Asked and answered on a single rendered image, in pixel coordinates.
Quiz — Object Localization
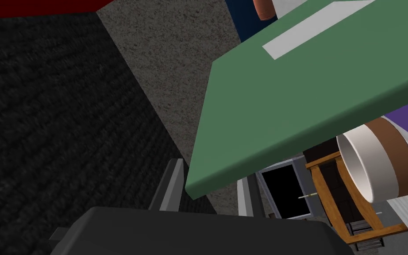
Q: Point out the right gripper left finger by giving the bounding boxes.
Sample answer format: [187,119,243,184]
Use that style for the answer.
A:
[148,158,190,213]

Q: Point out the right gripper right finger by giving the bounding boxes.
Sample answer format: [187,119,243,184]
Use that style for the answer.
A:
[237,174,267,217]

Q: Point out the green table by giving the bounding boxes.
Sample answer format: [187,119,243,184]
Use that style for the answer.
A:
[184,0,408,201]

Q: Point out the wooden chair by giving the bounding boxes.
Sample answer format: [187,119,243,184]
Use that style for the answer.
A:
[304,150,408,245]

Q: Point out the white and brown cup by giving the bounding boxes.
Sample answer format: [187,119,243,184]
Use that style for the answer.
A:
[336,116,408,204]

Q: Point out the white flat strip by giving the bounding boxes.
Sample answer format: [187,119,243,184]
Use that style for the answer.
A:
[262,0,377,61]

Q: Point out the brown cylinder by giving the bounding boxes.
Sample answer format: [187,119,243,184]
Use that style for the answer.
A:
[252,0,278,21]

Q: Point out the black window with grey frame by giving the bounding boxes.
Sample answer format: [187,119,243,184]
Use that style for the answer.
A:
[255,159,319,220]

